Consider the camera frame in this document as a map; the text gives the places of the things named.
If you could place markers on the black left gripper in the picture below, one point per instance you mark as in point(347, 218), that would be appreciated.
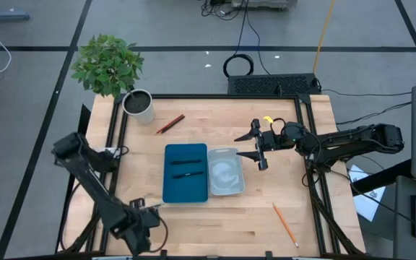
point(146, 216)

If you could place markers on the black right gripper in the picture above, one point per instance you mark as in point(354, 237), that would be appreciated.
point(271, 141)

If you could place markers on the orange pencil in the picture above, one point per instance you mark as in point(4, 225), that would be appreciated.
point(285, 224)

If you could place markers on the red pencil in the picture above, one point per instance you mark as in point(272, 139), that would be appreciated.
point(168, 125)

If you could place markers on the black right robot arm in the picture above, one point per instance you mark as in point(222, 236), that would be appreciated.
point(349, 142)

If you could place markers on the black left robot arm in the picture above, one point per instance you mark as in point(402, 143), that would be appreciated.
point(96, 191)

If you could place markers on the yellow tag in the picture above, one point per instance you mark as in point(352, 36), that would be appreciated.
point(268, 119)

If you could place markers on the black clamp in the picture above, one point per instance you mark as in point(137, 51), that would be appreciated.
point(163, 254)
point(268, 255)

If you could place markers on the blue plastic bin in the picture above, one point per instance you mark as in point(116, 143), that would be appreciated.
point(185, 187)

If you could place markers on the black perforated computer case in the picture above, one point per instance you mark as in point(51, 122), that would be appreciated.
point(273, 85)

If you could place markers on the white paper sheet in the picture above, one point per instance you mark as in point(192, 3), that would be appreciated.
point(368, 207)

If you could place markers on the black desk bar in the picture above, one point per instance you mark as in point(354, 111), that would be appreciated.
point(381, 177)

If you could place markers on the grey device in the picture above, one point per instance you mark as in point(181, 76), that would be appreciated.
point(262, 3)

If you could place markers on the green plant in white pot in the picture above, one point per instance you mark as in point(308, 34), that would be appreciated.
point(107, 65)

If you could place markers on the grey desk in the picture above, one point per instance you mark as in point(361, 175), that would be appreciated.
point(403, 224)

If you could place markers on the grey desk foot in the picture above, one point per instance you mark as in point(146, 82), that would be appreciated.
point(5, 15)

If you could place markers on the black metal table frame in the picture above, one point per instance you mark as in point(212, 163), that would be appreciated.
point(208, 96)

